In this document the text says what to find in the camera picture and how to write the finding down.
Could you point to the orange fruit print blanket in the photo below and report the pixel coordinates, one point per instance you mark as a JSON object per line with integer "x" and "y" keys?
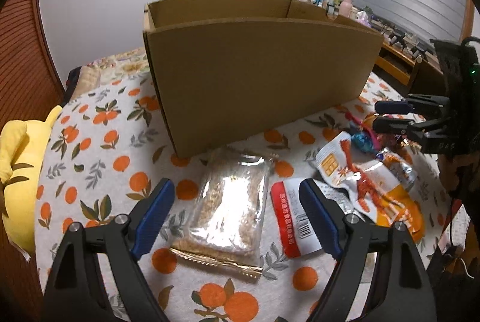
{"x": 105, "y": 164}

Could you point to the white orange snack packet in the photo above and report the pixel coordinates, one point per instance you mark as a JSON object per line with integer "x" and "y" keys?
{"x": 332, "y": 164}
{"x": 393, "y": 205}

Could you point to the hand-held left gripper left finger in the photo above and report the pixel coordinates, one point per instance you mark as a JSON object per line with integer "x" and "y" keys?
{"x": 153, "y": 217}

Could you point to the pink snack wrapper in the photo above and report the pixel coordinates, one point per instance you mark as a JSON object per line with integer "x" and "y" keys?
{"x": 356, "y": 121}

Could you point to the blue foil snack packet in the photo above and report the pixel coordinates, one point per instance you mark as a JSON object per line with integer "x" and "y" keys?
{"x": 362, "y": 142}

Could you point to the yellow plush toy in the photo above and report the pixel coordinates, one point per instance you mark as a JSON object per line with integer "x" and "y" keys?
{"x": 18, "y": 164}

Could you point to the pink bottle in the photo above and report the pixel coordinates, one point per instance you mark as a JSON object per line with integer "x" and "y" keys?
{"x": 345, "y": 6}

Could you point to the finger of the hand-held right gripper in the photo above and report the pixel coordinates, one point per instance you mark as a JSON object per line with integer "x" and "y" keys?
{"x": 393, "y": 107}
{"x": 392, "y": 125}

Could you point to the red and white snack packet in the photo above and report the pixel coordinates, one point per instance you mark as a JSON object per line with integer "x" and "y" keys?
{"x": 290, "y": 220}

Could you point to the clear grain snack packet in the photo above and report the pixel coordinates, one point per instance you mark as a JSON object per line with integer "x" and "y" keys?
{"x": 228, "y": 209}

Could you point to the brown cardboard box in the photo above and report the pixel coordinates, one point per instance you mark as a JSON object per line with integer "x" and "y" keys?
{"x": 258, "y": 81}

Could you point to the brown wooden wardrobe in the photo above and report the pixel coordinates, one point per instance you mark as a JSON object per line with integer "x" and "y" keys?
{"x": 22, "y": 55}

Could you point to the brown wooden cabinet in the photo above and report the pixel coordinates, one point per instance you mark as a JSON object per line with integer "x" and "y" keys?
{"x": 397, "y": 63}

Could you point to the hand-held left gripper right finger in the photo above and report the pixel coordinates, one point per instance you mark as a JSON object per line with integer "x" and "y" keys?
{"x": 317, "y": 217}

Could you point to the floral quilt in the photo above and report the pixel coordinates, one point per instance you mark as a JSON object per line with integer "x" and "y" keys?
{"x": 112, "y": 65}

